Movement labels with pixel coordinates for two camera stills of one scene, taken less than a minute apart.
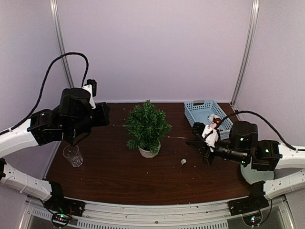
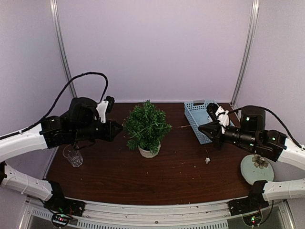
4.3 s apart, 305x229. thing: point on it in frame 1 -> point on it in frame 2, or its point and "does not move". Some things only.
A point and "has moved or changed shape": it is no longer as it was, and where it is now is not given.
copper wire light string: (167, 136) -> (177, 127)
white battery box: (183, 161) has moved or changed shape
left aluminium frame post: (62, 42) does not move
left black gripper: (104, 109) -> (109, 134)
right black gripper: (203, 148) -> (213, 131)
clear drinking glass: (72, 153) does not move
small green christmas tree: (147, 126) does not move
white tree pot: (147, 153) does not move
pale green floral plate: (252, 176) does not move
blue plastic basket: (198, 111) does not move
